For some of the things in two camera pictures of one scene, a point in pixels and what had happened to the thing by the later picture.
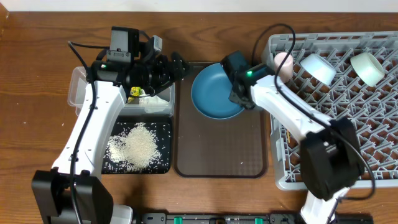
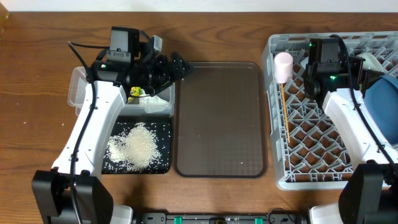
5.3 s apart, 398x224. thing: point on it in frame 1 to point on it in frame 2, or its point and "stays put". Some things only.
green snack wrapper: x=135 y=91 stays put
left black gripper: x=164 y=81 stays put
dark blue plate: x=211 y=90 to x=380 y=98
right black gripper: x=237 y=98 to x=361 y=76
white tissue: x=153 y=104 stays put
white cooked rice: x=137 y=148 stays put
